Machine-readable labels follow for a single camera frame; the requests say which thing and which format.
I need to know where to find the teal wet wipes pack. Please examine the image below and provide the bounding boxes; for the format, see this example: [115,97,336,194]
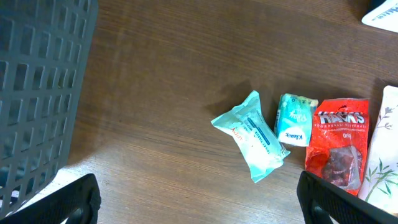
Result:
[211,90,290,183]

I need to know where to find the grey plastic mesh basket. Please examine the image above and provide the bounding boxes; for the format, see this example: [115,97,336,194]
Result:
[1,0,99,217]

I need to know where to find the red candy bag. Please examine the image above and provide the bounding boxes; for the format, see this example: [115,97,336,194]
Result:
[305,98,370,196]

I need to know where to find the small teal tissue pack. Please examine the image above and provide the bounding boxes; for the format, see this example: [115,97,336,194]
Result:
[274,93,318,147]

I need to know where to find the white leaf-print cream tube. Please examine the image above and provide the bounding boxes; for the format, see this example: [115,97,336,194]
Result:
[358,85,397,216]

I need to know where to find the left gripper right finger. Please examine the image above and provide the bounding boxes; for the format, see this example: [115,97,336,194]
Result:
[297,171,397,224]

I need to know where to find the white barcode scanner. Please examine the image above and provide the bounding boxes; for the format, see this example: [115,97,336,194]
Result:
[361,0,398,33]

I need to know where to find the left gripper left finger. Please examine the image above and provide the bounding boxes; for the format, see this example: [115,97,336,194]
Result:
[1,174,101,224]

